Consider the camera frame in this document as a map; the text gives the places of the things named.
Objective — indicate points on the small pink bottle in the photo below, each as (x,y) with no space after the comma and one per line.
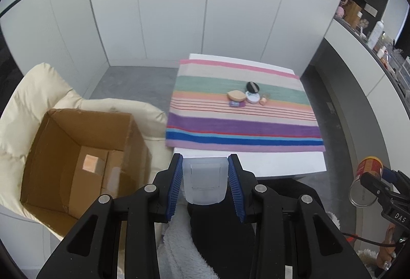
(263,100)

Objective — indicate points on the pink plush toy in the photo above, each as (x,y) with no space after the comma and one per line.
(340,11)

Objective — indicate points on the white table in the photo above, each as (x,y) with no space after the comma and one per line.
(282,163)

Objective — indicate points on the tall white bottle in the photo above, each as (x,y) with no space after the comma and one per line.
(376,35)

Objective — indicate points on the wooden cube box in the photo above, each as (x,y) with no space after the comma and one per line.
(90,163)

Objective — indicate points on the black round compact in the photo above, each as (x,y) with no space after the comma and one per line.
(252,87)

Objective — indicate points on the striped colourful cloth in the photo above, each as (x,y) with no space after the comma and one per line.
(243,125)

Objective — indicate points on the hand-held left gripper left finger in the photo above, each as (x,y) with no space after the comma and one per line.
(174,189)

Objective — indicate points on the white switch plate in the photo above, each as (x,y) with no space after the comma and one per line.
(370,9)

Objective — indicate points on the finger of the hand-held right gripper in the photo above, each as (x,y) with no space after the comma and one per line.
(387,173)
(371,182)

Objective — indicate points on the white fluffy blanket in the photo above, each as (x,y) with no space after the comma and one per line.
(179,250)

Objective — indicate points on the red can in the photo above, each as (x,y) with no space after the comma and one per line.
(368,166)

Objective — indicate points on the white round jar green print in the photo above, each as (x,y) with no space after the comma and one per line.
(252,97)

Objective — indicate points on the small white jar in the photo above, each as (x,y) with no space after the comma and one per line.
(381,51)

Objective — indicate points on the person's right hand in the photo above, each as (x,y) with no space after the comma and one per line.
(388,255)

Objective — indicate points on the light blue case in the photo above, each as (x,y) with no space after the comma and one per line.
(205,182)

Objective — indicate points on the brown carton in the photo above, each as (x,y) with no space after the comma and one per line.
(354,13)

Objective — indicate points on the cream padded chair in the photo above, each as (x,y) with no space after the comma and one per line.
(38,86)

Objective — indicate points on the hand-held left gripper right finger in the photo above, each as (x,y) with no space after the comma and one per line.
(235,189)

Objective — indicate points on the brown cardboard box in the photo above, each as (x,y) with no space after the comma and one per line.
(64,131)

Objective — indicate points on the small purple packet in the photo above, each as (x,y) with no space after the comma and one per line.
(236,103)

